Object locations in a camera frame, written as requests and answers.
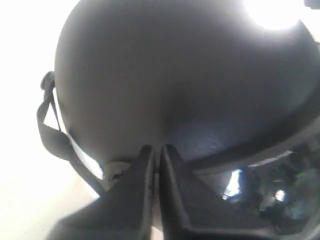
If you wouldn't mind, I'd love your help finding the black helmet with tinted visor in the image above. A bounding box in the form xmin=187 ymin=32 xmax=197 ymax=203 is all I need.
xmin=37 ymin=0 xmax=320 ymax=226

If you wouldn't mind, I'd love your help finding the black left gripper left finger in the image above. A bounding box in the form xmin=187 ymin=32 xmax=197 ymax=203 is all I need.
xmin=47 ymin=145 xmax=153 ymax=240

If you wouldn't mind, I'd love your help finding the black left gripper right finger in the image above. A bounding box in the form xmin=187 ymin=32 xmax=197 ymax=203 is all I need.
xmin=161 ymin=145 xmax=313 ymax=240

